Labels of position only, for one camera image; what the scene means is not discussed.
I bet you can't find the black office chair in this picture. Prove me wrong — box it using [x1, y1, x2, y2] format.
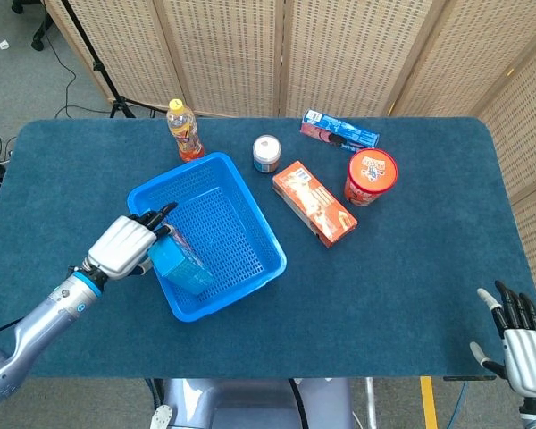
[11, 0, 57, 51]

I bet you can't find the wicker folding screen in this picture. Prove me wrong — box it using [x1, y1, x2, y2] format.
[44, 0, 536, 309]

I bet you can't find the blue perforated plastic basket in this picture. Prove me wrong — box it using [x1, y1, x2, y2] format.
[126, 151, 288, 324]

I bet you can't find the red instant noodle cup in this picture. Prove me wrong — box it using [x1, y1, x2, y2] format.
[343, 147, 399, 207]

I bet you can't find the teal table mat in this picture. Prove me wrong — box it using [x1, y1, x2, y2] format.
[0, 116, 536, 380]

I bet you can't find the glass jar white lid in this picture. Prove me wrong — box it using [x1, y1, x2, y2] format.
[252, 135, 281, 174]

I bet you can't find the black tripod stand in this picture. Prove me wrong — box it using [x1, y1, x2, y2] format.
[60, 0, 157, 120]

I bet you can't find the silver table leg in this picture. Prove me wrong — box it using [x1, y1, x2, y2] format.
[364, 377, 379, 429]

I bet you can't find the grey robot torso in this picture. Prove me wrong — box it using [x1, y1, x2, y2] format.
[149, 377, 356, 429]

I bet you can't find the orange cracker box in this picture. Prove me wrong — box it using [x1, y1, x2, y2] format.
[272, 160, 358, 249]

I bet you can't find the light blue cardboard box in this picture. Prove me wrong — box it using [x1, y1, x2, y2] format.
[147, 227, 215, 296]

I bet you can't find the black floor cable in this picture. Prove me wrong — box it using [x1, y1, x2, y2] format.
[39, 26, 117, 120]

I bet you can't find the iced tea bottle yellow cap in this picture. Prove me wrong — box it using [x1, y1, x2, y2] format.
[165, 98, 206, 163]

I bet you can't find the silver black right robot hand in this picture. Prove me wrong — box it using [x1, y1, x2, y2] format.
[469, 280, 536, 400]

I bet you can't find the blue cookie package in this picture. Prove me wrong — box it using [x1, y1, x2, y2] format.
[299, 108, 381, 159]

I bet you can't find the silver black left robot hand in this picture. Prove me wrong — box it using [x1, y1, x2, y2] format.
[87, 202, 179, 282]

